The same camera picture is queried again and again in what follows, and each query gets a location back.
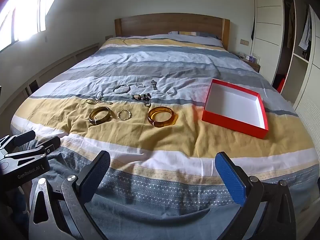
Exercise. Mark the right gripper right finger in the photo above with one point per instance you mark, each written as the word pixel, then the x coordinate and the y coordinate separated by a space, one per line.
pixel 233 177

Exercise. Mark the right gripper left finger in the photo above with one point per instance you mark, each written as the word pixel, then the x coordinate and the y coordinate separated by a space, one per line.
pixel 91 176

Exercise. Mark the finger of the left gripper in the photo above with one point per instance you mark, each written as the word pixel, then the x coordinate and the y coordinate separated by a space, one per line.
pixel 21 139
pixel 46 147

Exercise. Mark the dark olive bangle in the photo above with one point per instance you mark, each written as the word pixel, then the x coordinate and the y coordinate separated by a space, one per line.
pixel 99 115

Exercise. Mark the red jewelry box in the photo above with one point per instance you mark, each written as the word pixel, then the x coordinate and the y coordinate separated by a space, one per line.
pixel 236 108

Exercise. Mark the amber bangle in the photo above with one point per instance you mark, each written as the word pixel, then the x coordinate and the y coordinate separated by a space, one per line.
pixel 161 116

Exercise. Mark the thin silver bangle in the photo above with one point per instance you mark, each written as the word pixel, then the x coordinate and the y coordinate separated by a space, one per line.
pixel 121 89

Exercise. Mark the red object in wardrobe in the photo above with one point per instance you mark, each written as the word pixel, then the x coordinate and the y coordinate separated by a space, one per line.
pixel 281 84

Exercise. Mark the striped duvet cover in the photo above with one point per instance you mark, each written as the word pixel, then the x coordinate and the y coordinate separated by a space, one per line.
pixel 141 99

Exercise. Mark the wooden nightstand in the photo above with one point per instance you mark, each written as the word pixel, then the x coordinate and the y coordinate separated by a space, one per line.
pixel 247 60

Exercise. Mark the window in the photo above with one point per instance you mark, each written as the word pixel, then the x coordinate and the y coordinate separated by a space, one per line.
pixel 21 19

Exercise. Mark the hanging striped shirt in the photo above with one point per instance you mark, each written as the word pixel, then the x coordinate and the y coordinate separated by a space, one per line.
pixel 307 31

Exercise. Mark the wooden headboard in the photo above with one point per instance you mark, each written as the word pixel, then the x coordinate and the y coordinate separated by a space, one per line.
pixel 162 23

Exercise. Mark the white wardrobe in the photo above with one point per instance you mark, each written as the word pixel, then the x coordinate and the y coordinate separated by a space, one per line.
pixel 278 29

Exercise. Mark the striped pillow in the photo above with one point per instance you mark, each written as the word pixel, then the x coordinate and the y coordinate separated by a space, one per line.
pixel 194 33

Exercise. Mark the wall socket plate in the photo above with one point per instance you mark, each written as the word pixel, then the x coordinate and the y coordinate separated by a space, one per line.
pixel 244 42

